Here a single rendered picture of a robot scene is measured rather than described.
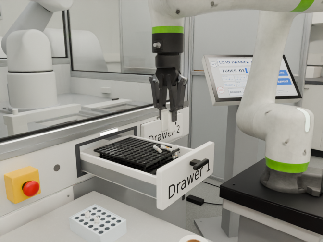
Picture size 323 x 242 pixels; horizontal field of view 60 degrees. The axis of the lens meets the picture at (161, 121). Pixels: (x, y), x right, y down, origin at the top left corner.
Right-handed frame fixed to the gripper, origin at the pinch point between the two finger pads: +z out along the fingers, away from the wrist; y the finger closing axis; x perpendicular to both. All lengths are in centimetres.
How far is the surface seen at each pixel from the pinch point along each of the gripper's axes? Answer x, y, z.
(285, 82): 102, 11, -4
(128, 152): -8.0, -10.1, 10.0
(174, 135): 35.2, -21.0, 16.7
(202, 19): 168, -79, -50
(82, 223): -31.3, -4.2, 20.4
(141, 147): -1.6, -10.1, 10.0
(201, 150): 1.5, 11.0, 7.7
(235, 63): 87, -14, -14
